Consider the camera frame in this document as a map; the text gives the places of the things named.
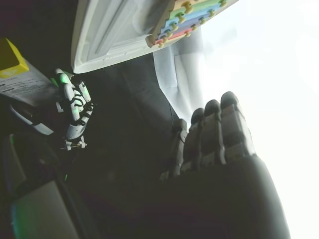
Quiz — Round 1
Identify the clear plastic retail package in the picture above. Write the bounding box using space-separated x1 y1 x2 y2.
0 59 59 108

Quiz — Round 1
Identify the rainbow wooden hand piano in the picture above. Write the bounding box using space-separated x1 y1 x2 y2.
146 0 240 49

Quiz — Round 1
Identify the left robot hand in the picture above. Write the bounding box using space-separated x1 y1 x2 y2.
0 91 292 239

